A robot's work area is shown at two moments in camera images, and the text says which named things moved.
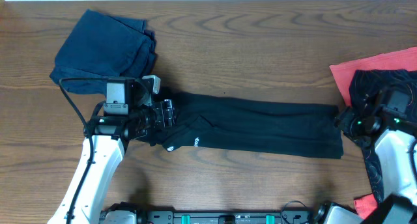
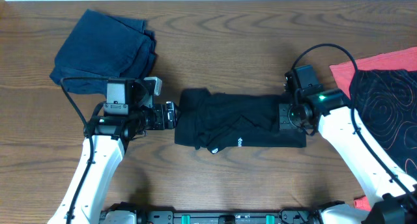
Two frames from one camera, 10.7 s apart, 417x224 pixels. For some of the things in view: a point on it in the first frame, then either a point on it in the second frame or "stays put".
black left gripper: x=164 y=115 stays put
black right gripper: x=345 y=120 to x=284 y=122
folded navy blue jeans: x=100 y=45 stays put
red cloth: x=404 y=60 stays put
